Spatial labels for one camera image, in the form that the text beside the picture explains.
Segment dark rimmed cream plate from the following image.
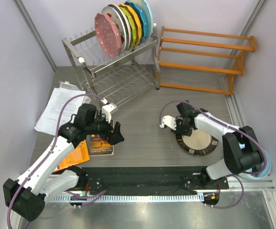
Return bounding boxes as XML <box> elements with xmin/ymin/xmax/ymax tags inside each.
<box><xmin>175</xmin><ymin>129</ymin><xmax>218</xmax><ymax>156</ymax></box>

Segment steel dish rack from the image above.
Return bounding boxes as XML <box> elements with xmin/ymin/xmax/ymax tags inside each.
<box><xmin>62</xmin><ymin>23</ymin><xmax>160</xmax><ymax>107</ymax></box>

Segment pink dotted plate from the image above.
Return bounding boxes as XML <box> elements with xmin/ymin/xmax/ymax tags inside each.
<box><xmin>94</xmin><ymin>13</ymin><xmax>121</xmax><ymax>58</ymax></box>

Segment brown floral pattern plate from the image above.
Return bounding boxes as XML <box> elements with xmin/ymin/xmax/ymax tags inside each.
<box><xmin>108</xmin><ymin>3</ymin><xmax>132</xmax><ymax>51</ymax></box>

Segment white strawberry plate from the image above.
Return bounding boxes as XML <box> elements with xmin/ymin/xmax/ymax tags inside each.
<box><xmin>102</xmin><ymin>6</ymin><xmax>127</xmax><ymax>53</ymax></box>

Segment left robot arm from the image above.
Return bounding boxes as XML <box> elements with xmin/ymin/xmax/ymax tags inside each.
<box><xmin>3</xmin><ymin>103</ymin><xmax>124</xmax><ymax>222</ymax></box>

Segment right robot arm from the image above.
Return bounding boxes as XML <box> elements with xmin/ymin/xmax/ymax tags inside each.
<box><xmin>160</xmin><ymin>101</ymin><xmax>270</xmax><ymax>188</ymax></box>

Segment orange wooden shelf rack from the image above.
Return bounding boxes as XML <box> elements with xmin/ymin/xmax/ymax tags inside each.
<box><xmin>157</xmin><ymin>27</ymin><xmax>257</xmax><ymax>95</ymax></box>

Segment dark paperback book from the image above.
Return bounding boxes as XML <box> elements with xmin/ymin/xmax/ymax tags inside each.
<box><xmin>88</xmin><ymin>135</ymin><xmax>114</xmax><ymax>156</ymax></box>

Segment orange booklet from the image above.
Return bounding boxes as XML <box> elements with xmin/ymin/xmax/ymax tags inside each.
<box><xmin>54</xmin><ymin>141</ymin><xmax>90</xmax><ymax>172</ymax></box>

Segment stack of white papers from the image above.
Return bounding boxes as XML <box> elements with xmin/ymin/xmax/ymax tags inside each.
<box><xmin>34</xmin><ymin>81</ymin><xmax>91</xmax><ymax>135</ymax></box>

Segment light blue headphones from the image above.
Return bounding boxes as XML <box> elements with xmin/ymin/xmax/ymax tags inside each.
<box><xmin>240</xmin><ymin>147</ymin><xmax>271</xmax><ymax>179</ymax></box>

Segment green plate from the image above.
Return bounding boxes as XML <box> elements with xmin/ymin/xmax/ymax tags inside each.
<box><xmin>119</xmin><ymin>4</ymin><xmax>138</xmax><ymax>50</ymax></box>

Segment orange plate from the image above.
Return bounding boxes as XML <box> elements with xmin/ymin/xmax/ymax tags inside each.
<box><xmin>124</xmin><ymin>3</ymin><xmax>143</xmax><ymax>46</ymax></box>

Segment blue dotted plate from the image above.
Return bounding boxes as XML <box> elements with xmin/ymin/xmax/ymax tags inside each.
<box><xmin>125</xmin><ymin>0</ymin><xmax>149</xmax><ymax>42</ymax></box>

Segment light blue plate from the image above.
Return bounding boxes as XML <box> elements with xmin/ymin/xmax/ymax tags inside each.
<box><xmin>131</xmin><ymin>0</ymin><xmax>154</xmax><ymax>38</ymax></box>

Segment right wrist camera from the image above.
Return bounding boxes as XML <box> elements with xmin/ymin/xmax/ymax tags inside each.
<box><xmin>159</xmin><ymin>115</ymin><xmax>177</xmax><ymax>130</ymax></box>

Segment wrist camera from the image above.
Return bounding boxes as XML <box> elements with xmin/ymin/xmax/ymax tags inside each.
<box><xmin>159</xmin><ymin>115</ymin><xmax>177</xmax><ymax>130</ymax></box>
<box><xmin>102</xmin><ymin>103</ymin><xmax>117</xmax><ymax>123</ymax></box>

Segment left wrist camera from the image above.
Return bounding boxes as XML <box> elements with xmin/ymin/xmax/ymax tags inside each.
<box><xmin>102</xmin><ymin>103</ymin><xmax>117</xmax><ymax>123</ymax></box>

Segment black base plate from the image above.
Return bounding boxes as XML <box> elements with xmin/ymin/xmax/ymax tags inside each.
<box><xmin>58</xmin><ymin>166</ymin><xmax>230</xmax><ymax>194</ymax></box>

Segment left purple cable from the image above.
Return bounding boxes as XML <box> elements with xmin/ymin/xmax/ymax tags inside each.
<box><xmin>6</xmin><ymin>94</ymin><xmax>109</xmax><ymax>229</ymax></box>

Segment purple cable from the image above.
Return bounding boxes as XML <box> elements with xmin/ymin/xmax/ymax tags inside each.
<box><xmin>161</xmin><ymin>100</ymin><xmax>268</xmax><ymax>209</ymax></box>
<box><xmin>6</xmin><ymin>94</ymin><xmax>109</xmax><ymax>229</ymax></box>

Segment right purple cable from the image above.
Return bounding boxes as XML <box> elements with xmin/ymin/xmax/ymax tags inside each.
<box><xmin>161</xmin><ymin>100</ymin><xmax>268</xmax><ymax>209</ymax></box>

